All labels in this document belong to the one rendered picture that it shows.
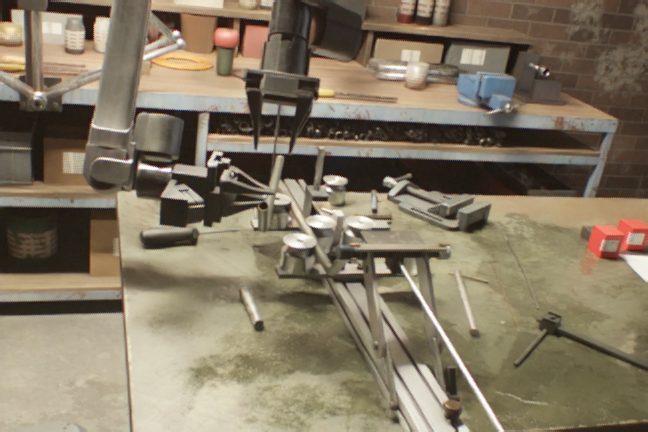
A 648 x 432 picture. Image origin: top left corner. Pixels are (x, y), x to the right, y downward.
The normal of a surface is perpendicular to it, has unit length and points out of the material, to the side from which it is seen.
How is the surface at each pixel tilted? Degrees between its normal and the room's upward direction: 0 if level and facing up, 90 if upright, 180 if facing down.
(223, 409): 0
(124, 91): 62
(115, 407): 0
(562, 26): 90
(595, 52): 90
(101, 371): 0
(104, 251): 90
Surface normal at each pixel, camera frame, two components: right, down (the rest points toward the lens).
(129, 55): 0.23, -0.07
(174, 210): -0.03, 0.40
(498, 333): 0.13, -0.91
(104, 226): 0.29, 0.44
